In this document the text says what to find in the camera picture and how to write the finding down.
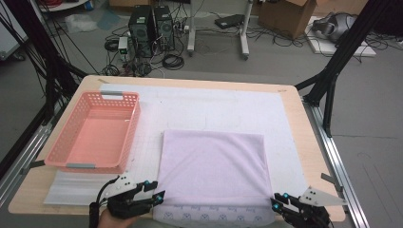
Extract black flat device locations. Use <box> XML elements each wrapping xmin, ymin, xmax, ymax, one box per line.
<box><xmin>214</xmin><ymin>13</ymin><xmax>245</xmax><ymax>30</ymax></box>

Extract pink plastic basket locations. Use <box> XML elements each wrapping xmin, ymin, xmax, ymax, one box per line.
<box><xmin>44</xmin><ymin>90</ymin><xmax>142</xmax><ymax>175</ymax></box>

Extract large open cardboard box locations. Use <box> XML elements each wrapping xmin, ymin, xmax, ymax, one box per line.
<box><xmin>257</xmin><ymin>0</ymin><xmax>317</xmax><ymax>40</ymax></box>

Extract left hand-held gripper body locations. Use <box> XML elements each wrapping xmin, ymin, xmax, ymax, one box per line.
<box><xmin>106</xmin><ymin>171</ymin><xmax>156</xmax><ymax>220</ymax></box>

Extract lavender towel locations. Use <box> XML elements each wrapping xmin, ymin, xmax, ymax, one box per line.
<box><xmin>152</xmin><ymin>128</ymin><xmax>276</xmax><ymax>228</ymax></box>

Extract coiled black cable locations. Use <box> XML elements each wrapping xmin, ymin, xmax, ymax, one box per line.
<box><xmin>162</xmin><ymin>53</ymin><xmax>185</xmax><ymax>71</ymax></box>

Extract large black computer tower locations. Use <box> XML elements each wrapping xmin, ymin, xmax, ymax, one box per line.
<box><xmin>127</xmin><ymin>4</ymin><xmax>156</xmax><ymax>59</ymax></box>

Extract clear plastic bag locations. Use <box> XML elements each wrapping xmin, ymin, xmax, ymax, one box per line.
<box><xmin>65</xmin><ymin>13</ymin><xmax>99</xmax><ymax>34</ymax></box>

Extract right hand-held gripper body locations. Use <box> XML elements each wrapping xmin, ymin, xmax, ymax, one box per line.
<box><xmin>279</xmin><ymin>185</ymin><xmax>349</xmax><ymax>228</ymax></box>

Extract grey rounded device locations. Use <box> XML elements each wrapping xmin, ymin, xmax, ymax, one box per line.
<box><xmin>312</xmin><ymin>11</ymin><xmax>357</xmax><ymax>44</ymax></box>

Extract black frame stand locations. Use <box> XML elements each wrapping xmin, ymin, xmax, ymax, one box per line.
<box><xmin>294</xmin><ymin>0</ymin><xmax>393</xmax><ymax>139</ymax></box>
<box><xmin>0</xmin><ymin>0</ymin><xmax>89</xmax><ymax>126</ymax></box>

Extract blue floor sheet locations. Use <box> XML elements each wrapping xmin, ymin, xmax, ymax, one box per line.
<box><xmin>96</xmin><ymin>9</ymin><xmax>123</xmax><ymax>31</ymax></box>

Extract slim black computer tower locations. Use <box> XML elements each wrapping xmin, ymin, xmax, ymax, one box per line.
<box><xmin>153</xmin><ymin>5</ymin><xmax>176</xmax><ymax>51</ymax></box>

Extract wooden cabinets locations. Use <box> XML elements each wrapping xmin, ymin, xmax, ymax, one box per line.
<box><xmin>317</xmin><ymin>0</ymin><xmax>370</xmax><ymax>16</ymax></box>

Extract white power adapter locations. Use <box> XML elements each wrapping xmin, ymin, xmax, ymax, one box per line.
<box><xmin>117</xmin><ymin>36</ymin><xmax>129</xmax><ymax>55</ymax></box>

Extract white desk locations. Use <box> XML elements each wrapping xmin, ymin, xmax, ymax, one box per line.
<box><xmin>186</xmin><ymin>0</ymin><xmax>255</xmax><ymax>61</ymax></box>

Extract person's left hand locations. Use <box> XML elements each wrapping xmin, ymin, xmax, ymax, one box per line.
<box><xmin>97</xmin><ymin>210</ymin><xmax>141</xmax><ymax>228</ymax></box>

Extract aluminium rail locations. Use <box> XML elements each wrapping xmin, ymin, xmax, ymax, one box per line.
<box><xmin>302</xmin><ymin>98</ymin><xmax>372</xmax><ymax>228</ymax></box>
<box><xmin>0</xmin><ymin>104</ymin><xmax>65</xmax><ymax>208</ymax></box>

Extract round white table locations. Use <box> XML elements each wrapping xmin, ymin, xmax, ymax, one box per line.
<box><xmin>37</xmin><ymin>0</ymin><xmax>93</xmax><ymax>13</ymax></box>

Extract white grid mat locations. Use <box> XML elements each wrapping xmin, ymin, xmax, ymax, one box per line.
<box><xmin>43</xmin><ymin>83</ymin><xmax>300</xmax><ymax>213</ymax></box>

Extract white floor board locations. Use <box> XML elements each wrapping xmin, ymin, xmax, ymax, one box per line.
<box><xmin>305</xmin><ymin>15</ymin><xmax>378</xmax><ymax>58</ymax></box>

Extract white cabinet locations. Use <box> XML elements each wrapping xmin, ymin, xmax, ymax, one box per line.
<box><xmin>0</xmin><ymin>25</ymin><xmax>28</xmax><ymax>61</ymax></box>

